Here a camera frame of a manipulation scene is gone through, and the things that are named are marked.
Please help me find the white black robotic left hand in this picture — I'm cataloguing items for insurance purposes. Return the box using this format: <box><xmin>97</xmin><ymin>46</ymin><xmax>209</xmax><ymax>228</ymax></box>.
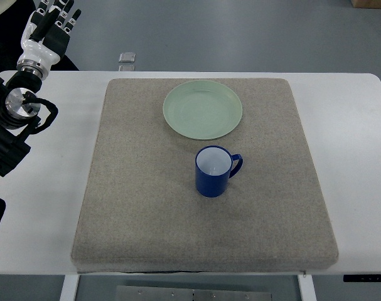
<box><xmin>17</xmin><ymin>1</ymin><xmax>81</xmax><ymax>80</ymax></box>

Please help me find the blue enamel cup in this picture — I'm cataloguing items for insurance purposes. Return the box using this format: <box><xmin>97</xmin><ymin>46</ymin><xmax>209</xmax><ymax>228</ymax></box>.
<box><xmin>195</xmin><ymin>145</ymin><xmax>244</xmax><ymax>198</ymax></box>

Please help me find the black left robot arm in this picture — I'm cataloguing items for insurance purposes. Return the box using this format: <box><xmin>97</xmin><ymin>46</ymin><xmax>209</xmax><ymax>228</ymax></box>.
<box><xmin>0</xmin><ymin>70</ymin><xmax>58</xmax><ymax>177</ymax></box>

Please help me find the upper metal floor plate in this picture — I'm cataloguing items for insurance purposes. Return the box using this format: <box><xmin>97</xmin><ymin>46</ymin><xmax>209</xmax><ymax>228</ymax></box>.
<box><xmin>118</xmin><ymin>52</ymin><xmax>136</xmax><ymax>63</ymax></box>

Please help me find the metal floor plate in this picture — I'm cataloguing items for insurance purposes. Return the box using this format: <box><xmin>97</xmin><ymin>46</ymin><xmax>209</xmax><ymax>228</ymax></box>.
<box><xmin>118</xmin><ymin>65</ymin><xmax>135</xmax><ymax>71</ymax></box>
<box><xmin>118</xmin><ymin>52</ymin><xmax>136</xmax><ymax>63</ymax></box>

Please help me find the lower metal floor plate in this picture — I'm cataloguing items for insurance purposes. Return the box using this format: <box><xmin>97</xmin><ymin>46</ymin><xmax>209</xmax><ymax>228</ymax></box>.
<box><xmin>118</xmin><ymin>65</ymin><xmax>135</xmax><ymax>71</ymax></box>

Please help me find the light green plate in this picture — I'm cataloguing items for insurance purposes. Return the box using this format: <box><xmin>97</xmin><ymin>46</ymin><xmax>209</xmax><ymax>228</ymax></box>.
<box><xmin>163</xmin><ymin>80</ymin><xmax>243</xmax><ymax>140</ymax></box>

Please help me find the grey felt mat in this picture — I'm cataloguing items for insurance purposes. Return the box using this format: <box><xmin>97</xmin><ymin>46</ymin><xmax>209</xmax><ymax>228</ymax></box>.
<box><xmin>70</xmin><ymin>78</ymin><xmax>340</xmax><ymax>273</ymax></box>

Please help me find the left white table leg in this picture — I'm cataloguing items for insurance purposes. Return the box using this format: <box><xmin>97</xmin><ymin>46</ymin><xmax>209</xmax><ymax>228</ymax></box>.
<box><xmin>59</xmin><ymin>275</ymin><xmax>80</xmax><ymax>301</ymax></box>

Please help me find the white table leg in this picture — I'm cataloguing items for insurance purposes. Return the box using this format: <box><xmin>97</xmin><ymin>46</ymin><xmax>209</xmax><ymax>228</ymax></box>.
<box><xmin>298</xmin><ymin>274</ymin><xmax>317</xmax><ymax>301</ymax></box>
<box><xmin>59</xmin><ymin>275</ymin><xmax>80</xmax><ymax>301</ymax></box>

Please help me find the cardboard box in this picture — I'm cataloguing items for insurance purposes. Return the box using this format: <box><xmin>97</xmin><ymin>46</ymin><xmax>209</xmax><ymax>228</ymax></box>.
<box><xmin>351</xmin><ymin>0</ymin><xmax>381</xmax><ymax>9</ymax></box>

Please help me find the right white table leg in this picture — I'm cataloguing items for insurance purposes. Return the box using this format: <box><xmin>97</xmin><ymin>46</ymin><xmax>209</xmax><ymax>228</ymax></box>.
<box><xmin>298</xmin><ymin>274</ymin><xmax>317</xmax><ymax>301</ymax></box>

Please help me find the table control panel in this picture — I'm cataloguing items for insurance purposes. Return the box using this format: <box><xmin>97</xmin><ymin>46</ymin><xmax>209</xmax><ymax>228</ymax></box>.
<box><xmin>343</xmin><ymin>274</ymin><xmax>381</xmax><ymax>283</ymax></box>

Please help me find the grey metal base plate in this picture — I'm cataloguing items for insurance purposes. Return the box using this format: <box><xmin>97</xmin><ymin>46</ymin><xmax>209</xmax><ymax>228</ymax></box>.
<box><xmin>115</xmin><ymin>286</ymin><xmax>272</xmax><ymax>301</ymax></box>

